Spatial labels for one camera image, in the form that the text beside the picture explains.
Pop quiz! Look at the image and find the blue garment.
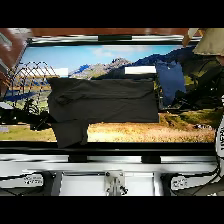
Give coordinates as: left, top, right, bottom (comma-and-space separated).
155, 60, 187, 108

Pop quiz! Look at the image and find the silver frame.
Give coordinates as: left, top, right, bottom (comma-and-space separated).
0, 34, 224, 197

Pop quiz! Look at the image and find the beige garment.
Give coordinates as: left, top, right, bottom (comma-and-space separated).
192, 28, 224, 57

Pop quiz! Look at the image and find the dark grey T-shirt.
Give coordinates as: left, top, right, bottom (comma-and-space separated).
46, 76, 161, 150

